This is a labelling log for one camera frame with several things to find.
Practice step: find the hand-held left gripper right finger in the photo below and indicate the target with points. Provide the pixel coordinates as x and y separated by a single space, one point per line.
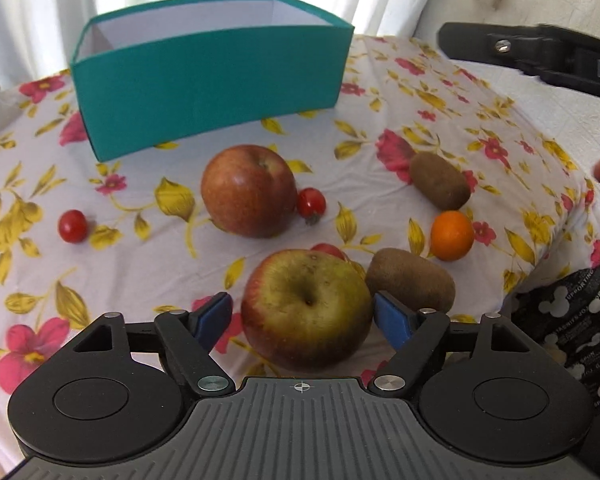
392 317

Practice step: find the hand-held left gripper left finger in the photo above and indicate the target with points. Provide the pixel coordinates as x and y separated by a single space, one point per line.
214 316

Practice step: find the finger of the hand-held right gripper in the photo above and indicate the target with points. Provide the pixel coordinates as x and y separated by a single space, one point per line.
525 50

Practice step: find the green-red apple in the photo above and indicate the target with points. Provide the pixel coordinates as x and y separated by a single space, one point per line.
305 310

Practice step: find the cherry tomato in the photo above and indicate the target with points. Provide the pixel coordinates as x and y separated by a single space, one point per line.
72 226
311 202
330 250

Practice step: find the brown kiwi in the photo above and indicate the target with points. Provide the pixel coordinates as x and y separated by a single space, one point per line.
415 280
440 181

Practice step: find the teal cardboard box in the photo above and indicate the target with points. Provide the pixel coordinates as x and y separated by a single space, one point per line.
205 85

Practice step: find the floral tablecloth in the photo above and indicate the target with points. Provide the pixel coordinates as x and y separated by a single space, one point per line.
145 270

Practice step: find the small orange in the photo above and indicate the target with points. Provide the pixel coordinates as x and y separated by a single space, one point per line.
452 235

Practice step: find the red apple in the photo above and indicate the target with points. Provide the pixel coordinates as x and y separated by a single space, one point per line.
247 190

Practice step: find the black printed bag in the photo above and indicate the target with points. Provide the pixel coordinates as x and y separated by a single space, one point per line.
565 320

